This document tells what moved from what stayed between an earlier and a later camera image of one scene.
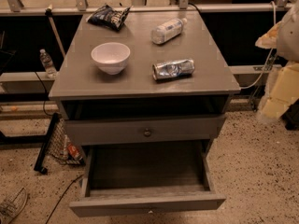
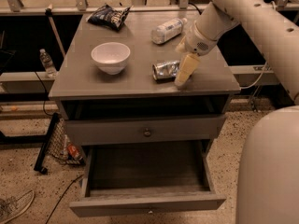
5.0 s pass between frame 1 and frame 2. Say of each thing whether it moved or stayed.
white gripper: moved
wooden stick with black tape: stayed
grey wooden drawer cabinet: stayed
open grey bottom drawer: stayed
